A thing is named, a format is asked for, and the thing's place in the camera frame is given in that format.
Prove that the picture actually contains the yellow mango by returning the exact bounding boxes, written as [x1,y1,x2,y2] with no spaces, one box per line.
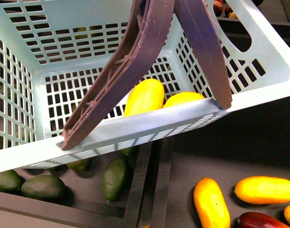
[123,79,165,117]
[193,177,231,228]
[234,176,290,204]

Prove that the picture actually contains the yellow lemon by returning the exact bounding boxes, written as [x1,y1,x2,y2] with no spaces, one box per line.
[163,91,205,108]

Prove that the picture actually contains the light blue plastic basket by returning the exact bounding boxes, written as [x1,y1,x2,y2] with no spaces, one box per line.
[0,0,290,171]

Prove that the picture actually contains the green mango centre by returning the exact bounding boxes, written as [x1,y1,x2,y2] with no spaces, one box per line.
[103,158,130,202]

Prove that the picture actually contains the green mango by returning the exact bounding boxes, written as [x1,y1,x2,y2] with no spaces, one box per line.
[0,170,25,194]
[103,158,130,202]
[21,175,66,201]

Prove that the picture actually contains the dark red mango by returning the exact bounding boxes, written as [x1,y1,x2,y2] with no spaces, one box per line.
[237,212,289,228]

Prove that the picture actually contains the green mango far left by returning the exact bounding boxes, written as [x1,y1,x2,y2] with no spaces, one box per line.
[0,170,25,194]

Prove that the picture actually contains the black shelf divider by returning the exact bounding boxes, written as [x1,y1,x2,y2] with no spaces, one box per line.
[124,139,173,228]

